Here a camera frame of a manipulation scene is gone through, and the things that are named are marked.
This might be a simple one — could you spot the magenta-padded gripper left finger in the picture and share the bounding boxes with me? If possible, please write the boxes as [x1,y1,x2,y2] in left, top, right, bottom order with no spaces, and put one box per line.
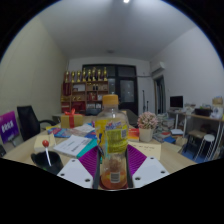
[57,145,102,190]

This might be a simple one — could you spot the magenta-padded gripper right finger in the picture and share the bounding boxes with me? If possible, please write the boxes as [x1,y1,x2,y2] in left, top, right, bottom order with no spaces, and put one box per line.
[125,143,170,189]

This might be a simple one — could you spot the clear yellow-labelled drink bottle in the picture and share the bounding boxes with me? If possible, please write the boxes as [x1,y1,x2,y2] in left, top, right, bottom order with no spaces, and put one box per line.
[94,94,130,191]

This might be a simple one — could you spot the pale yellow notepad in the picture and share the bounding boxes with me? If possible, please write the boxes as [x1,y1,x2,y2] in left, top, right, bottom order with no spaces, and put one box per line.
[127,141,162,161]

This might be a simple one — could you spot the teal book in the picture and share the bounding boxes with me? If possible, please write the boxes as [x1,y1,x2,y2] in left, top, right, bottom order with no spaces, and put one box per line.
[75,138,100,160]

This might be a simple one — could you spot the white booklet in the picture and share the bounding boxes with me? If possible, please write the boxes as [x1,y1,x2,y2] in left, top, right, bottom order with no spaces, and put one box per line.
[53,134,93,158]

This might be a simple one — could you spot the orange book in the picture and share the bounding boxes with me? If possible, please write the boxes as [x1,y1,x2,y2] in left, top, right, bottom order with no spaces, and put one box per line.
[128,128,140,141]

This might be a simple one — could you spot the stack of books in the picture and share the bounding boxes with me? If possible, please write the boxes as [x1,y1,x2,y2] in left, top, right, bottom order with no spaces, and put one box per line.
[155,113,185,144]

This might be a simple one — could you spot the pink flowers in white pot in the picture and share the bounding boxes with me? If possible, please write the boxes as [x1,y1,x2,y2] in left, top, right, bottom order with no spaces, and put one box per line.
[136,111,159,144]

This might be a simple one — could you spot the yellow gift box red ribbon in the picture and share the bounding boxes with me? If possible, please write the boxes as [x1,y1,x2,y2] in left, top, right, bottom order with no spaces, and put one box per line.
[60,108,84,129]

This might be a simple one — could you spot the black office chair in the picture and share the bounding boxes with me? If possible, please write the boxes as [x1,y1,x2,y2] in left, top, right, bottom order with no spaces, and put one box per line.
[16,105,57,142]

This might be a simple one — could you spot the computer monitor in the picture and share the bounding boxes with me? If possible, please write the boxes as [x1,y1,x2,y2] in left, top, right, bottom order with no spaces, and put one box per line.
[169,95,184,109]

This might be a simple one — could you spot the wooden shelf unit with trophies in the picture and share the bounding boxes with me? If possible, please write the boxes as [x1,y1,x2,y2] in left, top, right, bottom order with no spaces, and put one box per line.
[60,67,110,116]

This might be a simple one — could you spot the wooden side desk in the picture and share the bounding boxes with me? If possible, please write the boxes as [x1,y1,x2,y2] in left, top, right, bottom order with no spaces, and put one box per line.
[166,108,224,158]

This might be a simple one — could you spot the black box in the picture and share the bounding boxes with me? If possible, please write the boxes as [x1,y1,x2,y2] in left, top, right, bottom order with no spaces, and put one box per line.
[194,107,214,118]

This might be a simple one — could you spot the purple sign board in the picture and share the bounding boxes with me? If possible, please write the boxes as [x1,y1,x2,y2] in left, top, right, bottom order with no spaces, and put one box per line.
[0,110,20,145]

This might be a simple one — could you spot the dark glass door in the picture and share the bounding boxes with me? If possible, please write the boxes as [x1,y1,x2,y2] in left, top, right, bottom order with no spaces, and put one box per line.
[82,64,139,116]

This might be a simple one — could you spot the white wire stool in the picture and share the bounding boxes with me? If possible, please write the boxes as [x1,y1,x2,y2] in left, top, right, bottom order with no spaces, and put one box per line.
[194,133,218,163]

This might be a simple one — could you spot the white wall air conditioner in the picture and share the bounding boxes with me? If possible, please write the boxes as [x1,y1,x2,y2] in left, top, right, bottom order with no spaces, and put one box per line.
[150,61,167,74]

